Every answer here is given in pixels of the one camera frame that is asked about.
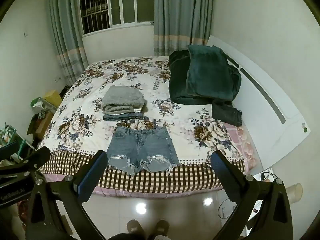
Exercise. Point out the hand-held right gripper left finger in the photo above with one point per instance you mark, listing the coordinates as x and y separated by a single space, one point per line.
86 180

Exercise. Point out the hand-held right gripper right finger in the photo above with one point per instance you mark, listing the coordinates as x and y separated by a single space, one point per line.
226 180

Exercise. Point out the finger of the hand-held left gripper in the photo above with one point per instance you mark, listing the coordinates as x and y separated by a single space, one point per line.
37 158

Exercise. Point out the frayed blue denim shorts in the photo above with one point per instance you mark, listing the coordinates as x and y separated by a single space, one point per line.
142 146

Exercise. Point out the folded black pants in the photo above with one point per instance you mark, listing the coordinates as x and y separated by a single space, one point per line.
227 112

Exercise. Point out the green rack with clutter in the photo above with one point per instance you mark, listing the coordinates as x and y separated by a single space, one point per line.
11 137

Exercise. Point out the brown wooden stool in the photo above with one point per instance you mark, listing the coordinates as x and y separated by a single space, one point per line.
40 123

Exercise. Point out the yellow cardboard box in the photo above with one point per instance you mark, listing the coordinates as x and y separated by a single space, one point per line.
53 98

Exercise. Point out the person's left slipper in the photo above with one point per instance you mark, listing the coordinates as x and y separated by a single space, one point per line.
135 226

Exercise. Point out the person's slipper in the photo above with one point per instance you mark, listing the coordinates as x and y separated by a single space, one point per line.
135 226
161 226

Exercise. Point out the beige cylinder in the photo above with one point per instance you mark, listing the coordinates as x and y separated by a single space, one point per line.
295 192

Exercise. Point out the folded blue jeans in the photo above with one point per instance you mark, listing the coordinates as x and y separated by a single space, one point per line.
122 116

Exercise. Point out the person's right slipper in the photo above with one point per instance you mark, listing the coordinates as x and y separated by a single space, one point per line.
161 226

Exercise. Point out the folded grey fleece garment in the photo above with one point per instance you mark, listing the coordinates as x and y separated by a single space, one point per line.
123 100

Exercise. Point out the white headboard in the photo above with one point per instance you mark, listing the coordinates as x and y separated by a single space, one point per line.
265 100

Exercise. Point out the bed with floral sheet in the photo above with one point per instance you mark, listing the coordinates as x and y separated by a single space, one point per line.
140 97

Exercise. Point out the dark green plush blanket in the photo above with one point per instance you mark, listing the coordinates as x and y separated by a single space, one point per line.
203 75

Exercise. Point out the grey striped curtain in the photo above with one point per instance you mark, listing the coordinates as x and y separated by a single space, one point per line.
65 30
182 15

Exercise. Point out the window with metal bars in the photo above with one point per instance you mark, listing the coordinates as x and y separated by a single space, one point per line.
112 2

